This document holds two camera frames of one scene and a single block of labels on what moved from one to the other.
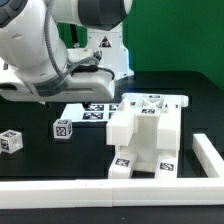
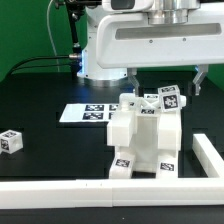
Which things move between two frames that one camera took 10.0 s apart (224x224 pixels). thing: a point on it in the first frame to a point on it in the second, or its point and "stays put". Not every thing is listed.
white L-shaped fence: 125,192 stays put
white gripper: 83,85 to 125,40
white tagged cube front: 62,128 to 169,98
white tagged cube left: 10,141 stays put
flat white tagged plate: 89,112 stays put
